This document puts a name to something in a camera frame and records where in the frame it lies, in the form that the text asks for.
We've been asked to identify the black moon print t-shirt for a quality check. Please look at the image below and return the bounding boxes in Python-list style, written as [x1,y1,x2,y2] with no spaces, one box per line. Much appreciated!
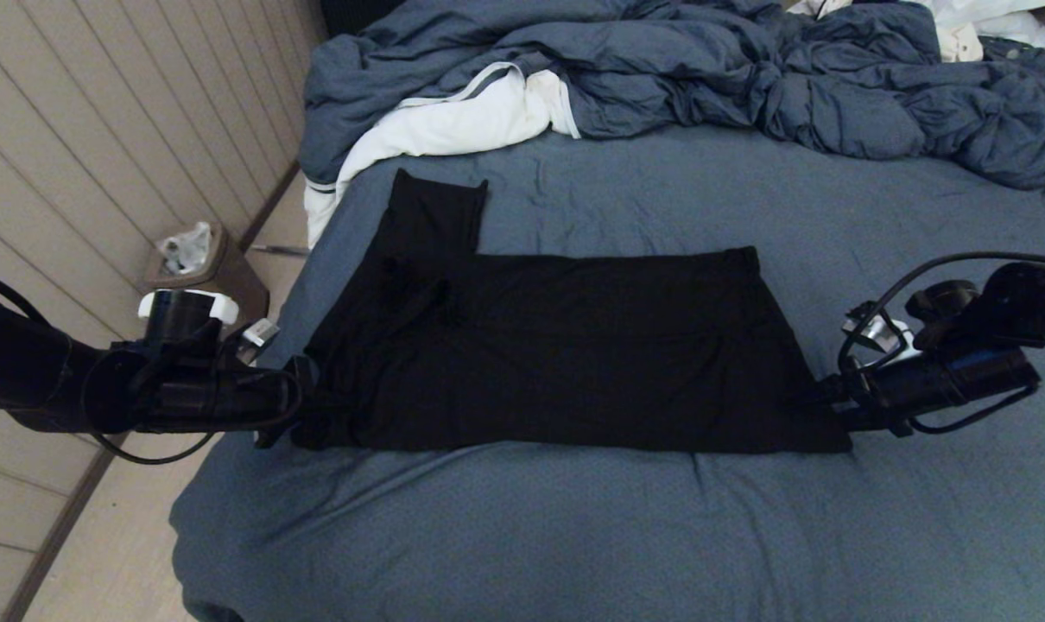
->
[291,168,853,454]

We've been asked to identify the brown trash bin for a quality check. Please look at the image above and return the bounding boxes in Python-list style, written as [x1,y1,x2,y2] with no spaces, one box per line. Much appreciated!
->
[145,223,270,344]

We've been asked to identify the blue bed sheet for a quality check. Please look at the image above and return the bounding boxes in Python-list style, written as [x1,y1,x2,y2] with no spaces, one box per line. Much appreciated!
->
[170,121,1045,622]

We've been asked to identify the white garment with grey stripe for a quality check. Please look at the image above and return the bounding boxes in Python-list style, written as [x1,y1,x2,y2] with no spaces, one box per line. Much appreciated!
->
[304,62,582,250]

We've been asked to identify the crumpled blue duvet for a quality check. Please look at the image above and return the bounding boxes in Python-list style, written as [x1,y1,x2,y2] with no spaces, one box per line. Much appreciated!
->
[298,0,1045,193]

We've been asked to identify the white pillow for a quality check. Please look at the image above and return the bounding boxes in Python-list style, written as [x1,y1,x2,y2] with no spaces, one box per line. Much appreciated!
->
[915,0,1045,50]

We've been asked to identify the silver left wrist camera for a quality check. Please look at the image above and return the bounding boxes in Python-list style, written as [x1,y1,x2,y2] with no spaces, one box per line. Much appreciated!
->
[239,318,280,364]

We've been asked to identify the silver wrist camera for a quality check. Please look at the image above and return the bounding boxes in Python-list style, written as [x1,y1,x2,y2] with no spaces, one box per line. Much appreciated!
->
[842,302,921,364]
[239,318,280,364]

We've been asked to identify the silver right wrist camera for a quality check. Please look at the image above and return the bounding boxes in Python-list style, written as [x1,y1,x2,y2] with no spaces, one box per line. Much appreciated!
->
[842,302,921,364]

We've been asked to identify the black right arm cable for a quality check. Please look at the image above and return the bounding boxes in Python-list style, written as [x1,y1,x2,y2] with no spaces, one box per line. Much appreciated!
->
[836,251,1045,435]

